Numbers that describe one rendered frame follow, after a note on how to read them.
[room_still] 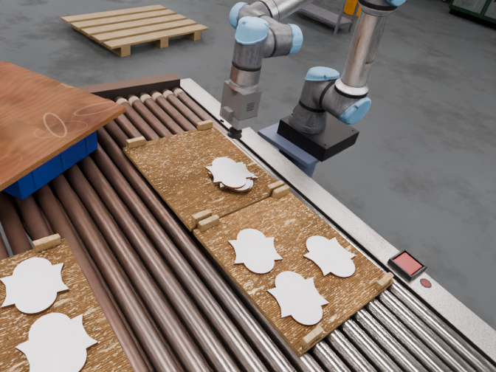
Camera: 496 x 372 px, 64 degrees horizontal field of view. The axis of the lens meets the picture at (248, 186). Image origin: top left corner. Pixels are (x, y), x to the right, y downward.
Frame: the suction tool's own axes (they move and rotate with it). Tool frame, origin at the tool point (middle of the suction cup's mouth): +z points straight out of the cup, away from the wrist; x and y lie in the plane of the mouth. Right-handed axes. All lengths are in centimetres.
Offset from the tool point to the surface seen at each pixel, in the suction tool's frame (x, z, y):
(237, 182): -0.9, 13.2, 5.5
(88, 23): 94, 97, -357
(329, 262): 3.0, 15.7, 40.5
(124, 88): -3, 16, -64
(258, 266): -14.0, 15.8, 31.8
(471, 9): 821, 87, -273
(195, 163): -4.0, 16.6, -11.5
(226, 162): 2.3, 13.2, -3.9
